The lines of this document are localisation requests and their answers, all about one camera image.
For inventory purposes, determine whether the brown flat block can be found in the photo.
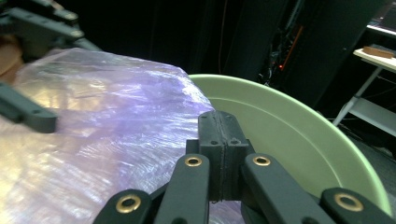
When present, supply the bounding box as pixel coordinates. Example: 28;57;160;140
361;45;396;60

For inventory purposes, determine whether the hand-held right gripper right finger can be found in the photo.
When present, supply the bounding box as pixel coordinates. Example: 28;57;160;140
222;114;255;202

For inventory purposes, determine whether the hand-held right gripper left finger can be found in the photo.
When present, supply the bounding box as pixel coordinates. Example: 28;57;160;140
186;110;225;203

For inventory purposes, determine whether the orange cable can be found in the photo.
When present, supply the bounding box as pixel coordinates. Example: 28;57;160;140
280;24;304;69

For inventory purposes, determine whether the light green plastic bin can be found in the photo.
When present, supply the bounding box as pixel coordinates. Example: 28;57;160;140
188;73;394;218

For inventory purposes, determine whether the dark curtain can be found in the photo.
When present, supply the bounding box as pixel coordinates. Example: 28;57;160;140
52;0;281;78

